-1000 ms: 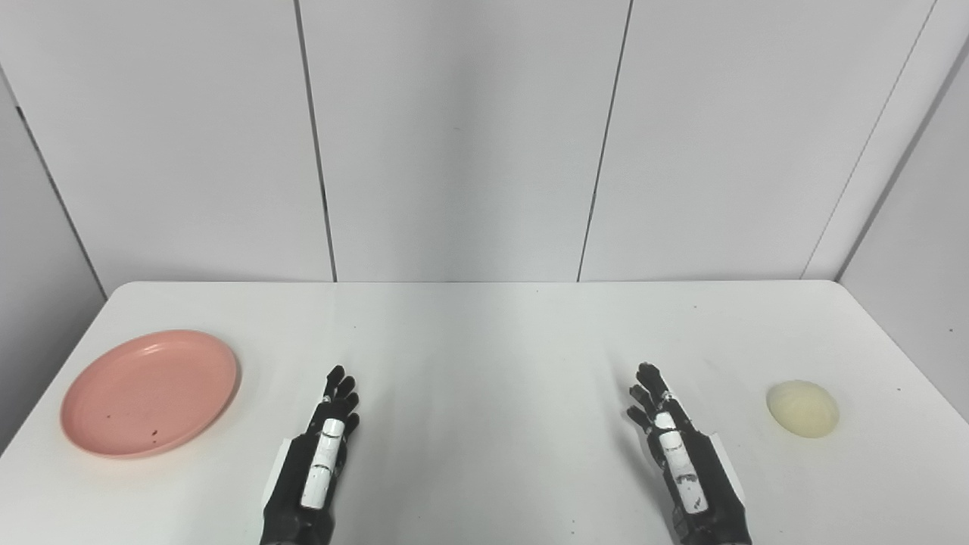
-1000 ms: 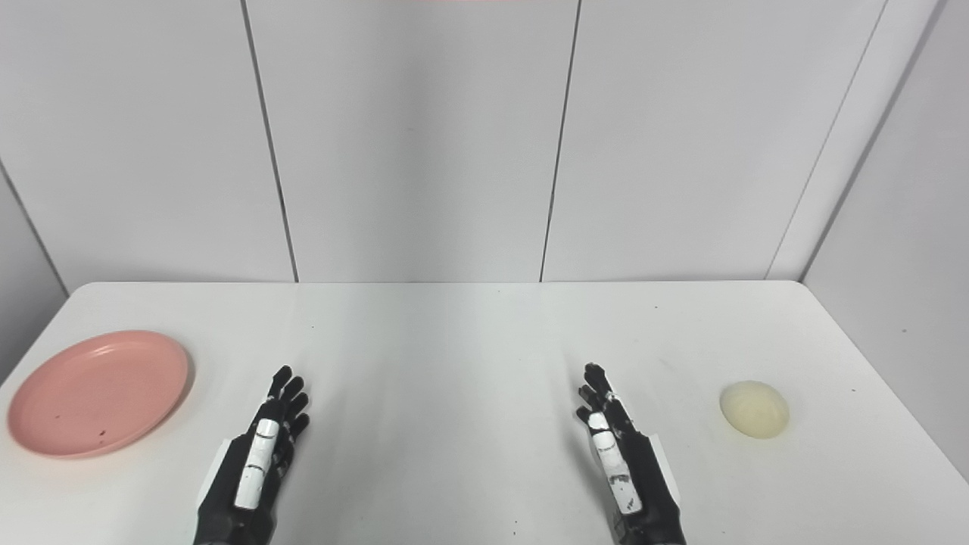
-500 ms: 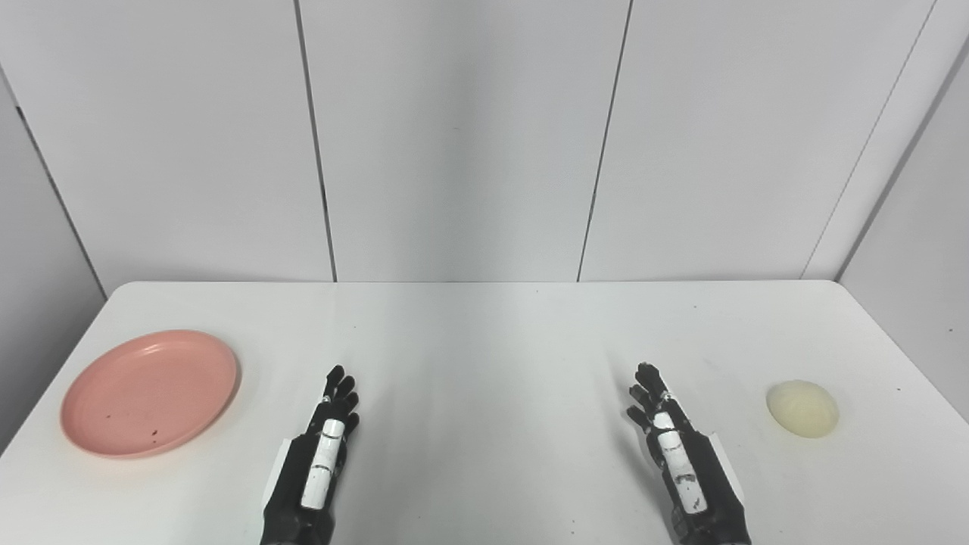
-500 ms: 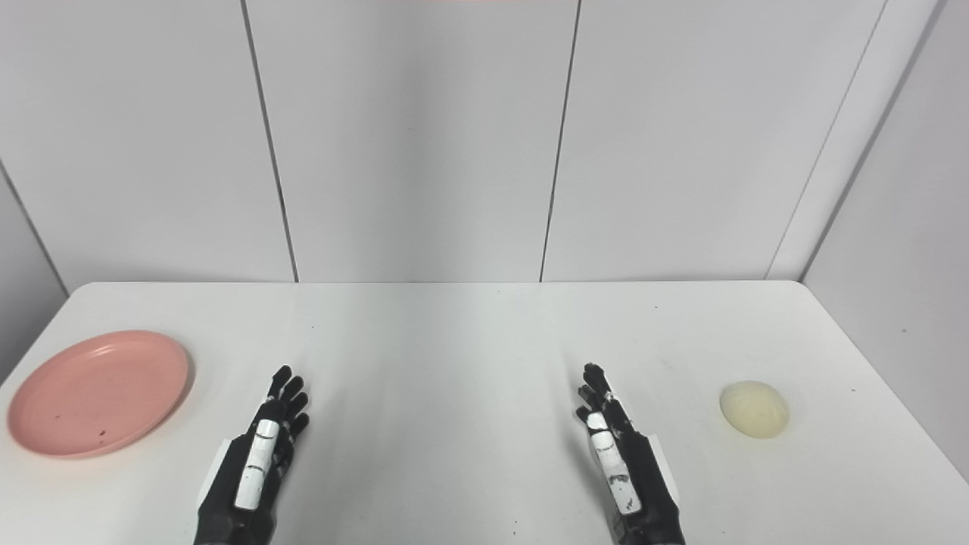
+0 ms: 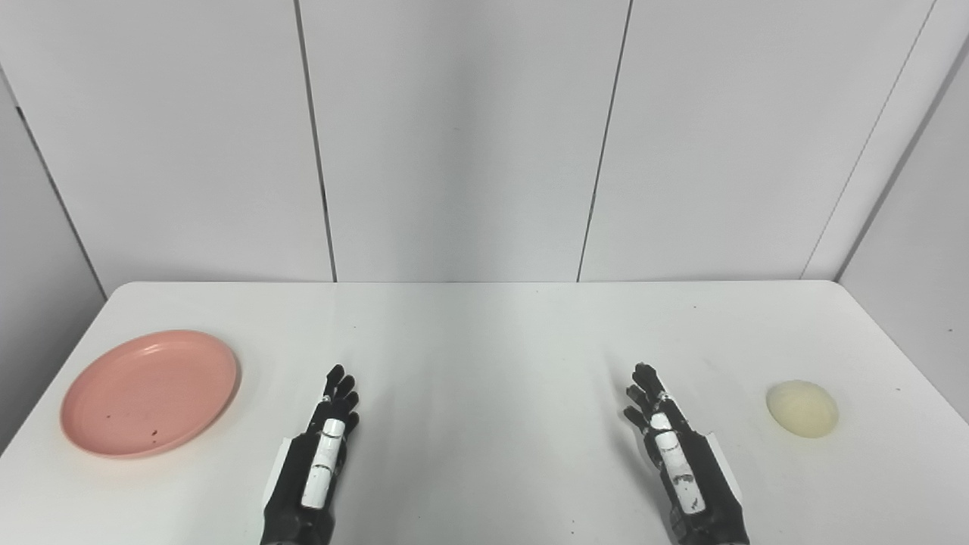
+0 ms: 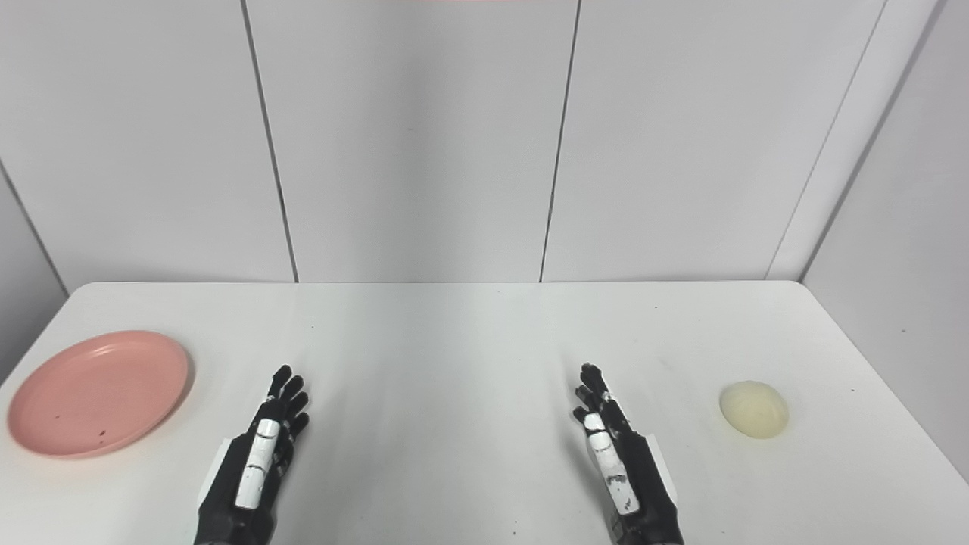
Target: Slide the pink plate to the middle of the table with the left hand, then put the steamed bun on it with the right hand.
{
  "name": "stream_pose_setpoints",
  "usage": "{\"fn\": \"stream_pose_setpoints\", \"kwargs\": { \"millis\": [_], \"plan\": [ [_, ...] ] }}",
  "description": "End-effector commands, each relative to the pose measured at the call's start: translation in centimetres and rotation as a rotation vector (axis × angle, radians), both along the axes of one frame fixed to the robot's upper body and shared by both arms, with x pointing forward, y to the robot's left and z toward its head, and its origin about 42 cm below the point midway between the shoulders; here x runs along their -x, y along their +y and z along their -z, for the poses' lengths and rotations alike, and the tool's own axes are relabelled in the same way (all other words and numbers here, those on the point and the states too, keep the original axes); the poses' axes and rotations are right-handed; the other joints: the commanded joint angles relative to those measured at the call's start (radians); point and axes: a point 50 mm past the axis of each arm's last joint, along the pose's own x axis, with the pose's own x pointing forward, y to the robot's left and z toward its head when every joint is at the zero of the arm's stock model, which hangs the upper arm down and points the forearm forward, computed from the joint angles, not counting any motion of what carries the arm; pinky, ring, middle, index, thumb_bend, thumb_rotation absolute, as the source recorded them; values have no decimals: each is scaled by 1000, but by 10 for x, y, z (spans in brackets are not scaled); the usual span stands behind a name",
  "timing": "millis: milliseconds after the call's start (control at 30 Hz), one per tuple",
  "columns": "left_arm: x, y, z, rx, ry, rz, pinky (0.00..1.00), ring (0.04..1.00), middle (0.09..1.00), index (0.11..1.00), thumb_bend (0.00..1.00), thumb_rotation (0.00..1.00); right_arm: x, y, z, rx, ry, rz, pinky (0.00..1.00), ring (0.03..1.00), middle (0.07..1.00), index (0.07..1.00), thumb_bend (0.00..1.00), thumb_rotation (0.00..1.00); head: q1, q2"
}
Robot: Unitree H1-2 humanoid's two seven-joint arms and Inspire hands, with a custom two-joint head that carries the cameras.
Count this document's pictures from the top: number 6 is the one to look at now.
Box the pink round plate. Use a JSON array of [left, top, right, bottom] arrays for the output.
[[8, 330, 191, 459]]

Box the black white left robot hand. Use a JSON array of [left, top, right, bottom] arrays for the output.
[[194, 365, 310, 545]]

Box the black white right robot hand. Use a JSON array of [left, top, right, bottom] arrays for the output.
[[572, 363, 684, 545]]

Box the pale yellow steamed bun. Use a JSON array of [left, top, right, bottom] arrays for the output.
[[719, 381, 790, 439]]

